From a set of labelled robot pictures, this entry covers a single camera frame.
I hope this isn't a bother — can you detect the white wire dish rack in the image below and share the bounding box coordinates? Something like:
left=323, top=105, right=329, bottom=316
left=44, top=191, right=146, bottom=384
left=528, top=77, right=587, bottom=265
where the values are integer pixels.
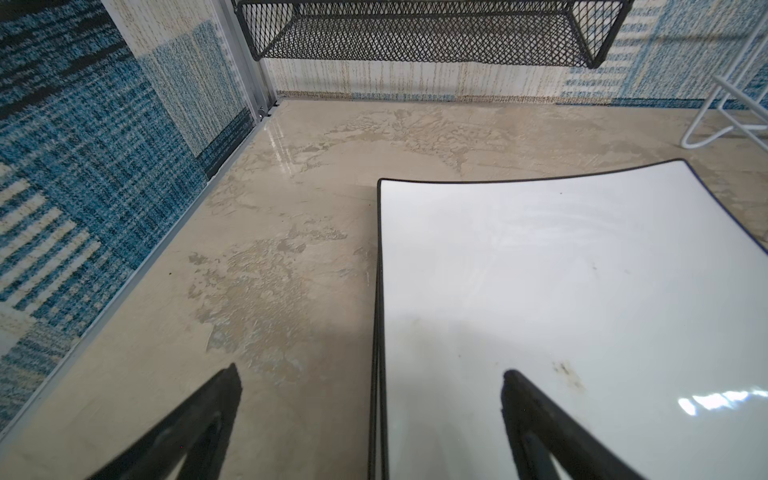
left=679, top=13, right=767, bottom=151

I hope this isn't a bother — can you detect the white square plate black rim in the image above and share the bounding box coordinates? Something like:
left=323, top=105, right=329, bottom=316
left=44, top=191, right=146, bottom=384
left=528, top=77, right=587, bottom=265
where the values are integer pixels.
left=368, top=251, right=385, bottom=480

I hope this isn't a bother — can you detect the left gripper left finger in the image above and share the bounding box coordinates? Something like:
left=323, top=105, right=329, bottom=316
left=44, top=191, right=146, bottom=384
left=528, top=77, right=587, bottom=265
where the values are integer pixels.
left=90, top=364, right=242, bottom=479

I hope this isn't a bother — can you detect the black mesh shelf rack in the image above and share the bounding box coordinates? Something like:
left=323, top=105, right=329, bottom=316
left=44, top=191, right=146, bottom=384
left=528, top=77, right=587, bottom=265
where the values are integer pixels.
left=232, top=1, right=633, bottom=69

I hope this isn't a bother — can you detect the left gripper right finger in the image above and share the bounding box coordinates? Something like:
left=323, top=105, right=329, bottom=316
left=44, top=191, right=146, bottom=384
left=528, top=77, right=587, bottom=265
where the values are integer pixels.
left=501, top=370, right=641, bottom=479

